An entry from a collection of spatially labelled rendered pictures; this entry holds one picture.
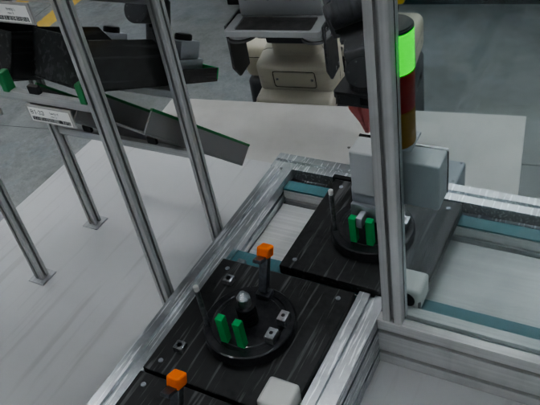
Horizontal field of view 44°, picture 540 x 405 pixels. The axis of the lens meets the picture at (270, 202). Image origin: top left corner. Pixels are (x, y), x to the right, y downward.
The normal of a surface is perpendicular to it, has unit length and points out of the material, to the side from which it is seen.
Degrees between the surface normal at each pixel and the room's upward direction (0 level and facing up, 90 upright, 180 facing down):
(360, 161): 90
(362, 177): 90
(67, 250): 0
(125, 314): 0
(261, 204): 0
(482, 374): 90
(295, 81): 98
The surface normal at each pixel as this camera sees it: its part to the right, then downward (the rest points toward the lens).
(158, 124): 0.79, 0.29
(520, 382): -0.45, 0.62
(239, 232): -0.15, -0.76
